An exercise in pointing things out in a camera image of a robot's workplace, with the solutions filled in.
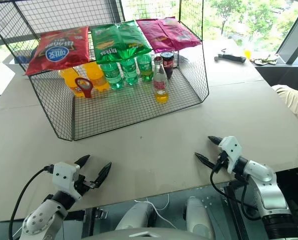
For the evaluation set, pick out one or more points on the person's leg in beige trousers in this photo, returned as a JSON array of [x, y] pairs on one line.
[[294, 102]]

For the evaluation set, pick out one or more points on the blue object behind rack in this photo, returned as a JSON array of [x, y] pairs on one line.
[[24, 58]]

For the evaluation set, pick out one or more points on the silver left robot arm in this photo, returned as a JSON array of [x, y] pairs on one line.
[[42, 215]]

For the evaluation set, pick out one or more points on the grey robot torso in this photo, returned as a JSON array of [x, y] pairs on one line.
[[138, 233]]

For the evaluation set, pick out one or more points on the dark cola plastic bottle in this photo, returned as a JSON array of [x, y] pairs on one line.
[[169, 66]]

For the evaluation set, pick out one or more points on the black table frame bar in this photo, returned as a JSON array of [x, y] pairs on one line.
[[234, 207]]

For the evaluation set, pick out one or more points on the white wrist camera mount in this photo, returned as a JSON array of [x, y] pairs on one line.
[[64, 176], [231, 150]]

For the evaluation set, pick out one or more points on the magenta chip bag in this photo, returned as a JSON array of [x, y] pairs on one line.
[[150, 35], [178, 33]]

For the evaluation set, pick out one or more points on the green chip bag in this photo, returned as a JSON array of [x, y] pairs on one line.
[[105, 45], [133, 40]]

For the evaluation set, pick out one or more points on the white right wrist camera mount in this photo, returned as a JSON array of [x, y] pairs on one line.
[[231, 150]]

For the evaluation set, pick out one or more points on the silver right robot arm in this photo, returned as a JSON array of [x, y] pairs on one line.
[[268, 190]]

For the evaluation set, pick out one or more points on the glass bottle with yellow drink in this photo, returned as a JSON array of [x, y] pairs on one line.
[[160, 85]]

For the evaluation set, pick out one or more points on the silver robot leg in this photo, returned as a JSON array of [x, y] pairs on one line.
[[197, 217], [136, 215]]

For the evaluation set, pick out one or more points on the black window frame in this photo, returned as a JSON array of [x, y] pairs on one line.
[[292, 32]]

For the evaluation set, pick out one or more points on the small yellow object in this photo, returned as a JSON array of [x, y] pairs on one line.
[[247, 53]]

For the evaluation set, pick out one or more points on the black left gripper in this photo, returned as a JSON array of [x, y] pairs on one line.
[[81, 186]]

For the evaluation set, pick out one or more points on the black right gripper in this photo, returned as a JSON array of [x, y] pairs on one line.
[[222, 160]]

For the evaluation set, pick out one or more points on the green soda plastic bottle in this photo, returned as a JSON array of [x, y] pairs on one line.
[[112, 76], [145, 67], [129, 72]]

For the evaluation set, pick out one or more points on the red chip bag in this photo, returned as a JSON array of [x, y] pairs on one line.
[[59, 50]]

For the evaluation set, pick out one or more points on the orange soda plastic bottle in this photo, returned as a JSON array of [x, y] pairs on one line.
[[69, 80], [96, 76]]

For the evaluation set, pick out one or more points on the silver right robot leg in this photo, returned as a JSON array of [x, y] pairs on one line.
[[197, 217]]

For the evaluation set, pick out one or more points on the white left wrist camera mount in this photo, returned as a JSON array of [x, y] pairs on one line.
[[64, 176]]

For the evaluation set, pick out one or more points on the silver left robot leg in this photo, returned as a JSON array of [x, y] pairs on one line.
[[136, 215]]

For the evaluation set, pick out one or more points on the patterned work gloves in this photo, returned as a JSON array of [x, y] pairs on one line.
[[264, 60]]

